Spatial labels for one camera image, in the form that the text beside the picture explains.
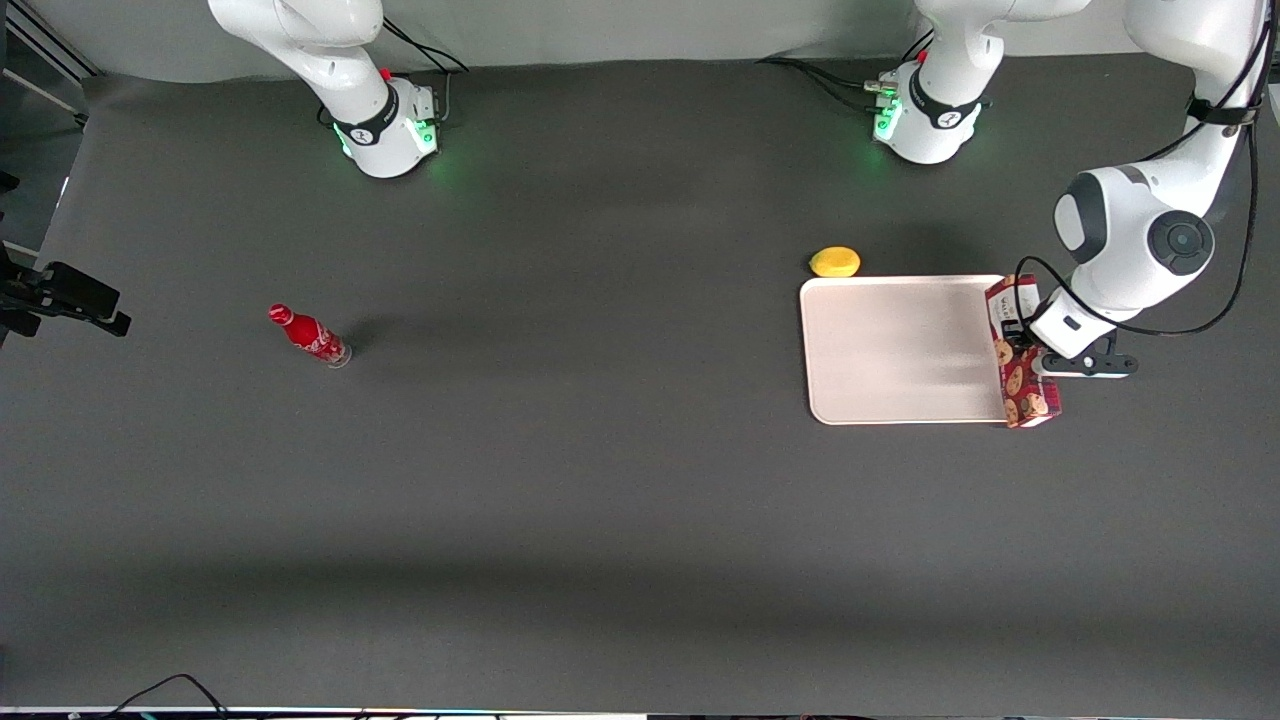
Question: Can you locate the red plaid cookie box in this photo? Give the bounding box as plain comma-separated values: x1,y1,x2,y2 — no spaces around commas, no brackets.
984,275,1063,429

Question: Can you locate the white rectangular tray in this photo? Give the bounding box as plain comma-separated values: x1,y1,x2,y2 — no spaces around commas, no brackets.
799,275,1011,427

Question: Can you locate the red cola bottle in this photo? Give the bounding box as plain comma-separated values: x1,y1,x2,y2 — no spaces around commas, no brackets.
267,303,354,369

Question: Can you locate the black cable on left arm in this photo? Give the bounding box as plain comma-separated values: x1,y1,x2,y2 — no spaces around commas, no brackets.
1013,10,1276,338

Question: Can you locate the black left base cable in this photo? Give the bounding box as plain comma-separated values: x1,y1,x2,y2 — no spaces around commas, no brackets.
756,30,936,113

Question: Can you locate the black base cable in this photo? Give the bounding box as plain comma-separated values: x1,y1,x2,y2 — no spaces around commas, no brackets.
380,16,470,127
756,30,936,113

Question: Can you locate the black right base cable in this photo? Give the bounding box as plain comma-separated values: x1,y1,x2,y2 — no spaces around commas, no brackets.
380,16,470,127

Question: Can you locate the black cable at table edge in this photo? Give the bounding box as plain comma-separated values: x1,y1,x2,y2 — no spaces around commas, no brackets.
95,673,233,720

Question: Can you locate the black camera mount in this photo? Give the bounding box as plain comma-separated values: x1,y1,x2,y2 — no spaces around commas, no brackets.
0,170,133,346

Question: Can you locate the aluminium frame rail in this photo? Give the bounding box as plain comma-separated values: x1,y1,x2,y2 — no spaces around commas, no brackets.
0,0,103,131

